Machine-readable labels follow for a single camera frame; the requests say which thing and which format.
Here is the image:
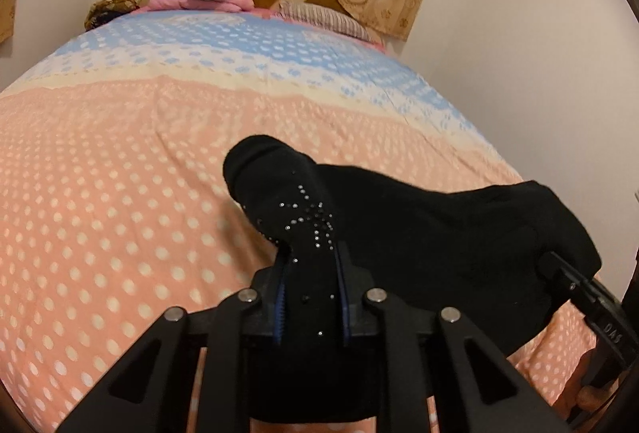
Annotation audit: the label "brown plush item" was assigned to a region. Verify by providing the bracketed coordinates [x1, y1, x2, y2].
[84, 0, 139, 32]

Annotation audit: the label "striped pillow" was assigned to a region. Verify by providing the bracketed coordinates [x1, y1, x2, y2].
[277, 0, 388, 51]

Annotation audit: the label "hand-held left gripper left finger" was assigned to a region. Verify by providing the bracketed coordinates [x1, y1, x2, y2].
[57, 258, 290, 433]

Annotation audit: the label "polka dot bedspread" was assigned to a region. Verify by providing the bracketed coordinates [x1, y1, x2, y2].
[0, 6, 600, 433]

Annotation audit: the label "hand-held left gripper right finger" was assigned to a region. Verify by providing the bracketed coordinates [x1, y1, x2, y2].
[335, 246, 572, 433]

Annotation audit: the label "black pants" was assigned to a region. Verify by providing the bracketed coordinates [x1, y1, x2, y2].
[222, 134, 602, 424]

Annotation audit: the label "person's right hand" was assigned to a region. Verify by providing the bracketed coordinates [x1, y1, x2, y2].
[576, 386, 608, 420]

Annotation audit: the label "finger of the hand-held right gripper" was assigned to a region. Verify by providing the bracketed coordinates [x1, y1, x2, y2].
[536, 251, 598, 303]

